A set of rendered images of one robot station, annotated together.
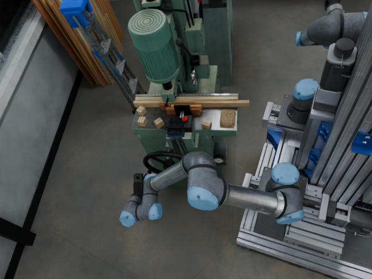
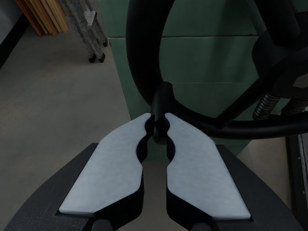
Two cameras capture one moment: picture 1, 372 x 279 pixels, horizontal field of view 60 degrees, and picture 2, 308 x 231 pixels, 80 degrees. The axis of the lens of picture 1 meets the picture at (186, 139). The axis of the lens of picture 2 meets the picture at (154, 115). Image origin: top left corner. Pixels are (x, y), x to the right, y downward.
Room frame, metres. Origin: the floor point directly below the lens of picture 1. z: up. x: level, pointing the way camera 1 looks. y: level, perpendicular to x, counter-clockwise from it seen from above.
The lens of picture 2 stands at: (0.78, 0.29, 0.92)
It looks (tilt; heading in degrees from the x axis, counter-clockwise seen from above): 58 degrees down; 344
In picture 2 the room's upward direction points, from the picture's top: 4 degrees counter-clockwise
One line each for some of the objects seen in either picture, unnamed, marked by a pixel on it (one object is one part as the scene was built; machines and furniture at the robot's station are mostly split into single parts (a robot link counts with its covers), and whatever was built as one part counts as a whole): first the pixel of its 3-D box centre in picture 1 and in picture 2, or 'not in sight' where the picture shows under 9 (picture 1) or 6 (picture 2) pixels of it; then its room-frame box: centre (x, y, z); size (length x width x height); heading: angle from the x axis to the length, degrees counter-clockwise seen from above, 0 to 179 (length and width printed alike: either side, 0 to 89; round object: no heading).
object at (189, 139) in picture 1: (181, 132); not in sight; (0.97, 0.01, 0.91); 0.15 x 0.14 x 0.09; 68
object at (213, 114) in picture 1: (184, 124); not in sight; (1.05, -0.02, 0.87); 0.61 x 0.30 x 0.06; 68
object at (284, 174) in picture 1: (284, 178); not in sight; (0.52, -0.37, 0.98); 0.13 x 0.12 x 0.14; 164
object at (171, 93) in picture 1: (170, 89); not in sight; (1.20, 0.00, 1.03); 0.14 x 0.07 x 0.09; 158
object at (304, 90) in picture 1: (306, 93); not in sight; (0.92, -0.67, 0.98); 0.13 x 0.12 x 0.14; 69
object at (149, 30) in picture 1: (155, 48); not in sight; (1.18, 0.01, 1.35); 0.18 x 0.18 x 0.31
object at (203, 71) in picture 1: (201, 67); not in sight; (1.29, -0.21, 1.02); 0.09 x 0.07 x 0.12; 68
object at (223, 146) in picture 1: (220, 154); not in sight; (0.95, -0.18, 0.58); 0.12 x 0.08 x 0.08; 158
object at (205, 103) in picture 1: (189, 103); not in sight; (1.14, -0.08, 0.92); 0.67 x 0.02 x 0.04; 68
